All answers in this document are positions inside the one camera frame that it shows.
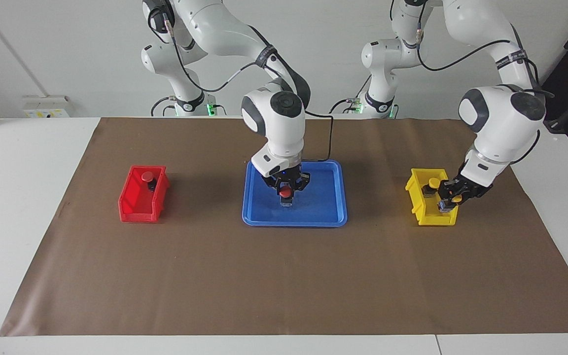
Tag red plastic bin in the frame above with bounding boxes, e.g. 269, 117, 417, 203
118, 165, 170, 223

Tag black left base cable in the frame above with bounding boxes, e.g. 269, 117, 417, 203
328, 74, 372, 114

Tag black base cable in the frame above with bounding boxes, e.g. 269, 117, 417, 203
150, 97, 176, 117
328, 74, 372, 114

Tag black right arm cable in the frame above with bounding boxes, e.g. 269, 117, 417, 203
148, 7, 334, 162

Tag black right base cable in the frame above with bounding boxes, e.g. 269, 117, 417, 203
150, 97, 176, 117

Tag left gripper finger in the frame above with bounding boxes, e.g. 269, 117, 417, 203
438, 178, 462, 198
439, 194, 473, 213

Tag blue plastic tray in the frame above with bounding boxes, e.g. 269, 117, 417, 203
242, 158, 348, 228

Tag yellow plastic bin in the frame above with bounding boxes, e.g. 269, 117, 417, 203
405, 168, 459, 227

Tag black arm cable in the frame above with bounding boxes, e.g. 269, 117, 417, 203
148, 7, 334, 162
415, 0, 555, 98

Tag white wall socket box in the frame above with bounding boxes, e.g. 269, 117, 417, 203
22, 95, 71, 118

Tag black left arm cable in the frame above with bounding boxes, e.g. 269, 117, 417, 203
415, 0, 555, 98

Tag brown paper mat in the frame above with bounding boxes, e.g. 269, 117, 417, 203
0, 117, 568, 337

